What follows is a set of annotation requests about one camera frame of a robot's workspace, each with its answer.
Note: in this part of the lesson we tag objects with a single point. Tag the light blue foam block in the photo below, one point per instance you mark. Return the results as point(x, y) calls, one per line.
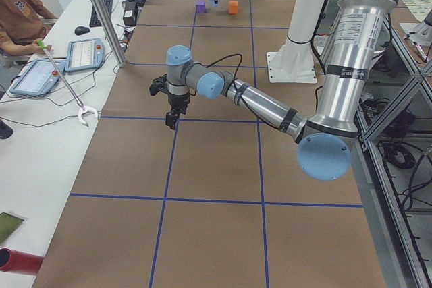
point(213, 3)

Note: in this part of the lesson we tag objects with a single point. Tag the purple foam block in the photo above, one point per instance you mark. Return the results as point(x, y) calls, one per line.
point(200, 6)

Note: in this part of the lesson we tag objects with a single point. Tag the orange foam block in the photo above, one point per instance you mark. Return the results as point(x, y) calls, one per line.
point(233, 7)

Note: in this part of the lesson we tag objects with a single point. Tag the black power adapter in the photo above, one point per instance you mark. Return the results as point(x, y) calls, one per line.
point(130, 13)

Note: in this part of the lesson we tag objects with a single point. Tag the brown paper table cover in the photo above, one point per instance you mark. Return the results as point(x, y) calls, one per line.
point(221, 200)

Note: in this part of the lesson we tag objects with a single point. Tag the blue teach pendant far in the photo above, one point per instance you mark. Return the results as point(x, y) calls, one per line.
point(84, 54)

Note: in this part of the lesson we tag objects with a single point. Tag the blue teach pendant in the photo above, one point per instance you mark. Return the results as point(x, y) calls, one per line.
point(84, 54)
point(38, 79)

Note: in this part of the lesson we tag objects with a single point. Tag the black computer mouse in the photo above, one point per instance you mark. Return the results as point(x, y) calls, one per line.
point(81, 30)

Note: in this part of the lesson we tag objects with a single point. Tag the blue teach pendant near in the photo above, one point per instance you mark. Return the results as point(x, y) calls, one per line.
point(38, 79)

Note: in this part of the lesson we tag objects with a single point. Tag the reacher grabber tool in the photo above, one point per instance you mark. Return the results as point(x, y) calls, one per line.
point(83, 109)

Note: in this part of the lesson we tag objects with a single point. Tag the person in brown shirt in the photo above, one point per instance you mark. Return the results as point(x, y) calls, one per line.
point(22, 26)

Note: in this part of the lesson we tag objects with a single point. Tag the green pouch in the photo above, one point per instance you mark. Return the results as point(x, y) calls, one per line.
point(9, 223)

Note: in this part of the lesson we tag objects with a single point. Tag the red cylinder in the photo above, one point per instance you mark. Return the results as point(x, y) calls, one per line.
point(20, 262)

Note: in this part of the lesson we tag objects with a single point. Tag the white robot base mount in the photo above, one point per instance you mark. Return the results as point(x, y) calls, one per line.
point(294, 61)

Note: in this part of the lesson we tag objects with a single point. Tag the aluminium frame post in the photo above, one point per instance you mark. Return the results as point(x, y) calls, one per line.
point(109, 31)

